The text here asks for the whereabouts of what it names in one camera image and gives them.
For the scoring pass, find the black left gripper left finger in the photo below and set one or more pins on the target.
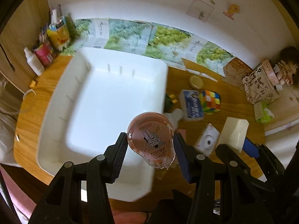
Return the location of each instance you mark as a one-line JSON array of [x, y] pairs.
[[115, 155]]

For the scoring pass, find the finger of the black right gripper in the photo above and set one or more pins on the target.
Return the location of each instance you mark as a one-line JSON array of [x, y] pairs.
[[233, 166], [268, 162]]

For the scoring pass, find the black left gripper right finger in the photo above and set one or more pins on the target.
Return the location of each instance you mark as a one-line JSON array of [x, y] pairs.
[[186, 156]]

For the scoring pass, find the white block eraser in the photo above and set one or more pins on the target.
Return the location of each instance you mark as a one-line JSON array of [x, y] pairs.
[[234, 133]]

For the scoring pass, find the pink correction tape dispenser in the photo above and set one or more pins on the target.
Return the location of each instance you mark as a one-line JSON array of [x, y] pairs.
[[150, 135]]

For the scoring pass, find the clear sticker box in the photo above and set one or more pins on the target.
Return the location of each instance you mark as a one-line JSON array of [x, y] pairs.
[[160, 173]]

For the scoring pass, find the pink hair roller clip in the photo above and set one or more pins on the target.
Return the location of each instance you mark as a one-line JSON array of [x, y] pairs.
[[182, 132]]

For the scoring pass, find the green tissue pack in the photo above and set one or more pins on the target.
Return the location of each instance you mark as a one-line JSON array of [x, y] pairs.
[[262, 113]]

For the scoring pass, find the blue dental floss box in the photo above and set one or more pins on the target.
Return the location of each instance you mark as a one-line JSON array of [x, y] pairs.
[[191, 105]]

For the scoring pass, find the green perfume bottle gold cap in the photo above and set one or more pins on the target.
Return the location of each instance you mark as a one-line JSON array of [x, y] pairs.
[[170, 103]]

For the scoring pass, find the colourful Rubik's cube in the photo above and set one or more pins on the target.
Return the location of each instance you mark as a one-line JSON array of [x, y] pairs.
[[210, 101]]

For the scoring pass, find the white plastic organizer tray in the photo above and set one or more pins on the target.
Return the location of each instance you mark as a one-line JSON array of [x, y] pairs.
[[96, 98]]

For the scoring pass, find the round gold lid tin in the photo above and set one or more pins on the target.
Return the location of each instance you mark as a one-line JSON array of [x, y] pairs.
[[195, 82]]

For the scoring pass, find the letter print fabric bag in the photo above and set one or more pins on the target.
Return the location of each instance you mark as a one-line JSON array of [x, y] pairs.
[[258, 87]]

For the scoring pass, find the brown haired plush doll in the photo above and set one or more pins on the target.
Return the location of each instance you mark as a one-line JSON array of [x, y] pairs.
[[288, 66]]

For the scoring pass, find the brown stamped paper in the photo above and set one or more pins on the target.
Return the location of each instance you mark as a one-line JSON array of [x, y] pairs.
[[234, 71]]

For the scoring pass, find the pink round box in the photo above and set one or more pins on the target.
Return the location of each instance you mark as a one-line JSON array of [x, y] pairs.
[[269, 72]]

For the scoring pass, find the green grape poster strip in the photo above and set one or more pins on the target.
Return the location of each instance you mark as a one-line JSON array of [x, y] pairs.
[[169, 44]]

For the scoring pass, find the white spray bottle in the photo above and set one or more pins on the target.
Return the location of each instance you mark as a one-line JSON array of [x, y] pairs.
[[34, 62]]

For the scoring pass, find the red can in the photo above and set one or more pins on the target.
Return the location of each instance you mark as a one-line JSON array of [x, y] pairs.
[[45, 53]]

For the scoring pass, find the white compact camera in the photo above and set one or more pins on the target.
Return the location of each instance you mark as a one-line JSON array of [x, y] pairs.
[[206, 143]]

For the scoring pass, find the yellow duck wall clip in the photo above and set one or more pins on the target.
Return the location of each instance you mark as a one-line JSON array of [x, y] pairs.
[[232, 10]]

